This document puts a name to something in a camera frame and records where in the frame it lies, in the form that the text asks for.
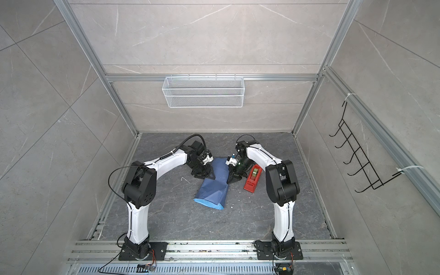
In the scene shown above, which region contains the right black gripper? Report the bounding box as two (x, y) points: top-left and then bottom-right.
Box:
(228, 160), (255, 184)

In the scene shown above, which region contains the light blue wrapping paper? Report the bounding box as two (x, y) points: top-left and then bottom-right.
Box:
(194, 158), (229, 210)

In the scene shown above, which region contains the red tape dispenser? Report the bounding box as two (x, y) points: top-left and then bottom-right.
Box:
(244, 164), (262, 193)

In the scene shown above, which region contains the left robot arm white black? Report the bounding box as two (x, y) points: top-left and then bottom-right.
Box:
(121, 141), (215, 260)

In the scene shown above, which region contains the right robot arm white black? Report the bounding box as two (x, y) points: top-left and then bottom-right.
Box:
(226, 140), (300, 259)

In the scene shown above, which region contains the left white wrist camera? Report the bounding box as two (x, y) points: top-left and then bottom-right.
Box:
(199, 150), (214, 165)

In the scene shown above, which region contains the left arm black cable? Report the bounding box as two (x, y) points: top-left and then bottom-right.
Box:
(173, 133), (207, 152)

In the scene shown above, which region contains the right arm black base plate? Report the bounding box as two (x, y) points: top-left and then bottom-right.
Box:
(254, 239), (304, 261)

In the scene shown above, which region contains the white wire mesh basket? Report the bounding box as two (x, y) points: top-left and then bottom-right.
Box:
(162, 76), (245, 108)

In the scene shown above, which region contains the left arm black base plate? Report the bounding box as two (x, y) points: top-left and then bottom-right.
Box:
(118, 241), (168, 261)

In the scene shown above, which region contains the black wire hook rack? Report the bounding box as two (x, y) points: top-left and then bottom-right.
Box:
(329, 102), (404, 193)

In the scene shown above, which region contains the aluminium mounting rail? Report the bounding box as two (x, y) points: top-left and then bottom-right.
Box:
(65, 239), (358, 275)

